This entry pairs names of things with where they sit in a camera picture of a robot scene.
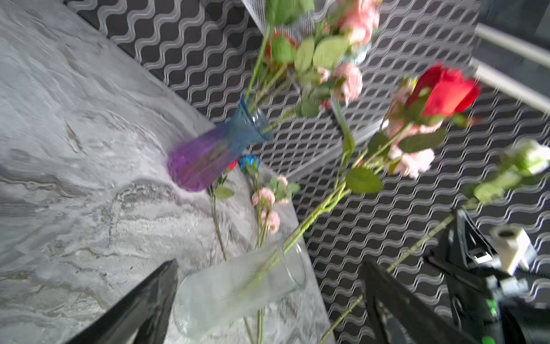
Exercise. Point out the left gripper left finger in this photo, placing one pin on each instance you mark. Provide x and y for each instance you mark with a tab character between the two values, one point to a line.
142	315

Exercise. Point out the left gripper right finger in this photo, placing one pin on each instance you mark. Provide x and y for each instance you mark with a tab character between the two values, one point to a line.
398	316

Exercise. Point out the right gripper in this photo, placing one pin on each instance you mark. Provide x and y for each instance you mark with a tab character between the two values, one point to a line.
486	302

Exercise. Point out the clear glass jar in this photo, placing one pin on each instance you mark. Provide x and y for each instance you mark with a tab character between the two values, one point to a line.
222	293

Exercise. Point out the white rose stem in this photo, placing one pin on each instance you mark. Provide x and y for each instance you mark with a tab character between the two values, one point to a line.
525	158

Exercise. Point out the purple blue glass vase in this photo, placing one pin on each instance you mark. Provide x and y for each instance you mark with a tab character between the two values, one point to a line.
196	165

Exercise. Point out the pink rose spray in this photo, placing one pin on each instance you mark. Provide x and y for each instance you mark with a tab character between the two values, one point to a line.
264	198
321	87

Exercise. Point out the blue flower stem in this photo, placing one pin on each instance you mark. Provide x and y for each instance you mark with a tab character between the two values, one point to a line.
249	161

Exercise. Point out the large pink peony stem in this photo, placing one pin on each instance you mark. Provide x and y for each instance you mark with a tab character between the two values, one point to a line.
344	36

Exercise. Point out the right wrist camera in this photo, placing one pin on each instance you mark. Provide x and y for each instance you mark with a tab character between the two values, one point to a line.
514	247

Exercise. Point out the white mesh wall basket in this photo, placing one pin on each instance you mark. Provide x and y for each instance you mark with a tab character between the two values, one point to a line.
296	26

